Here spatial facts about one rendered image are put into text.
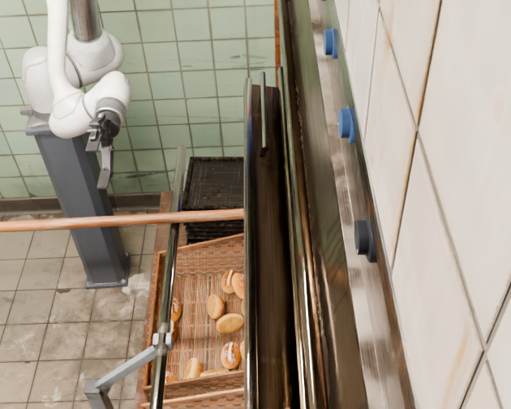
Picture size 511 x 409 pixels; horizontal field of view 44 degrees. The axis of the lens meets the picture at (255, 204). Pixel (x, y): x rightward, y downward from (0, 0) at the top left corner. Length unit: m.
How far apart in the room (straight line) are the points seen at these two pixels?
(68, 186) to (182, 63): 0.75
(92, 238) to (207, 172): 0.75
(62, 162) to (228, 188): 0.69
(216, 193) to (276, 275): 1.05
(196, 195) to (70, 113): 0.60
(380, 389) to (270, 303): 0.68
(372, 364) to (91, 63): 1.97
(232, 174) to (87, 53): 0.70
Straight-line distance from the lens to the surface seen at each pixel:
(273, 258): 1.40
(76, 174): 2.69
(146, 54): 2.93
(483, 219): 0.29
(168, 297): 1.65
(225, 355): 2.16
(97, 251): 3.03
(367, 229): 0.59
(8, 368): 3.12
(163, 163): 3.32
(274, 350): 1.26
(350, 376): 0.80
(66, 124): 2.06
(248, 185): 1.51
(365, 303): 0.73
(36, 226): 1.88
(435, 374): 0.39
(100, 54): 2.47
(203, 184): 2.42
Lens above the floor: 2.49
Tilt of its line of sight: 46 degrees down
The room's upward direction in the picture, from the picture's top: 3 degrees counter-clockwise
